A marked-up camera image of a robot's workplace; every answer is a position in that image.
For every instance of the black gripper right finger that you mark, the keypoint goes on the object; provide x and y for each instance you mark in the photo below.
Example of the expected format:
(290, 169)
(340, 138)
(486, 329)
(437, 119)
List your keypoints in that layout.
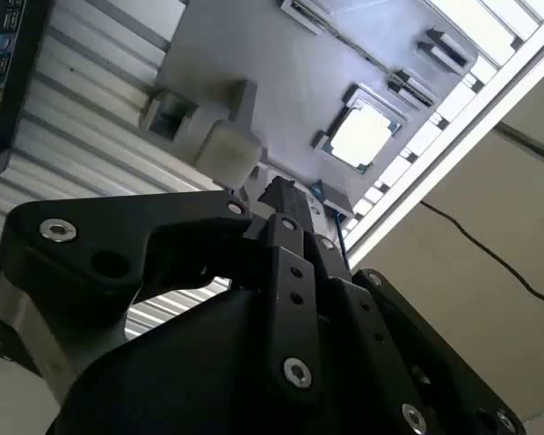
(381, 326)

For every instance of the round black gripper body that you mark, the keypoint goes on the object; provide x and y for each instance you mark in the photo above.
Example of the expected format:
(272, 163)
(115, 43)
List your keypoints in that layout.
(186, 371)

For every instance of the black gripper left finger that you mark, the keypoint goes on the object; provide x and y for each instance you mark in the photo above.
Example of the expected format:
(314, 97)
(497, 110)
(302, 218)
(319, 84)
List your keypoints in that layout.
(95, 235)

